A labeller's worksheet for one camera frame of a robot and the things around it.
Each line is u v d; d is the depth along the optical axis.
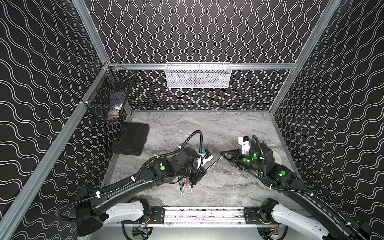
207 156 0.60
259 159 0.51
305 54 0.86
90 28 0.76
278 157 0.95
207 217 0.76
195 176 0.60
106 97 0.92
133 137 0.98
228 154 0.68
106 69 0.88
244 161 0.60
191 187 0.84
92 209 0.39
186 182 0.63
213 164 0.69
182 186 0.84
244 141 0.66
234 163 0.61
